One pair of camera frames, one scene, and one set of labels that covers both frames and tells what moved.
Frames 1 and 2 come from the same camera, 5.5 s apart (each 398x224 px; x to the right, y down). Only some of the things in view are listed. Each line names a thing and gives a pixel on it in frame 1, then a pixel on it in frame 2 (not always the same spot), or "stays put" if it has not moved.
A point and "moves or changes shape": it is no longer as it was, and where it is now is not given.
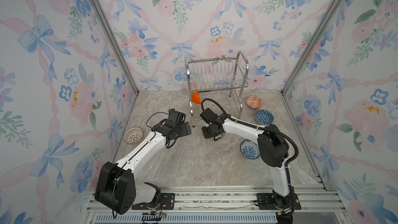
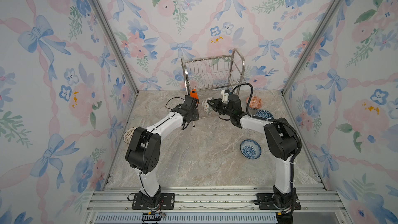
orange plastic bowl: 196,97 stays put
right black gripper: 203,131 to 217,103
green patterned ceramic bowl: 217,137 moves or changes shape
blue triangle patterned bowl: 264,117 stays put
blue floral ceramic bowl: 250,149 stays put
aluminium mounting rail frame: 228,205 stays put
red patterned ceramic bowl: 254,102 stays put
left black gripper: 184,131 to 196,115
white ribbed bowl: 133,135 stays put
